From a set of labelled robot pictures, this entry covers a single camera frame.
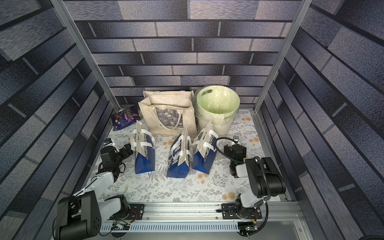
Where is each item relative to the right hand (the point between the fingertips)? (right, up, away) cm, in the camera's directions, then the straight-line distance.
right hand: (234, 144), depth 95 cm
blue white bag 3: (-21, -3, -22) cm, 31 cm away
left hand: (-69, 0, -7) cm, 69 cm away
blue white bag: (-55, +4, -14) cm, 57 cm away
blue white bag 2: (-34, -2, -23) cm, 41 cm away
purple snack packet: (-77, +17, +12) cm, 80 cm away
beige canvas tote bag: (-42, +21, -4) cm, 47 cm away
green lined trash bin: (-11, +26, +4) cm, 29 cm away
